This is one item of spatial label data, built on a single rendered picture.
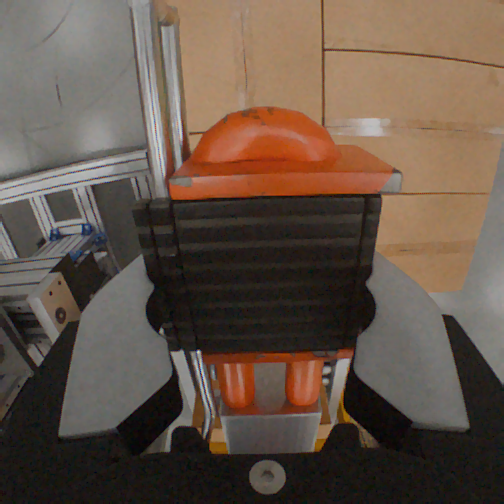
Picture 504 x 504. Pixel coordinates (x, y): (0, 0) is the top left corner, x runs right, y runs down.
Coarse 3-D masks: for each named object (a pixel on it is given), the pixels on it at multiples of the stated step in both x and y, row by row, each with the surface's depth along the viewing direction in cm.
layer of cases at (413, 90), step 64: (192, 0) 61; (256, 0) 61; (320, 0) 61; (384, 0) 60; (448, 0) 58; (192, 64) 69; (256, 64) 69; (320, 64) 69; (384, 64) 68; (448, 64) 67; (192, 128) 77; (384, 128) 77; (448, 128) 76; (448, 192) 86; (384, 256) 97; (448, 256) 97
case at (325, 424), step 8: (216, 384) 91; (320, 392) 86; (200, 400) 86; (320, 400) 84; (200, 408) 83; (328, 408) 81; (192, 416) 81; (200, 416) 81; (328, 416) 79; (192, 424) 79; (200, 424) 79; (216, 424) 79; (320, 424) 77; (328, 424) 77; (200, 432) 79; (216, 432) 79; (320, 432) 79; (328, 432) 79; (216, 440) 81; (224, 440) 81
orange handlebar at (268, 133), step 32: (224, 128) 10; (256, 128) 10; (288, 128) 10; (320, 128) 10; (192, 160) 10; (224, 160) 10; (256, 160) 10; (288, 160) 10; (320, 160) 10; (224, 384) 16; (288, 384) 17; (320, 384) 17
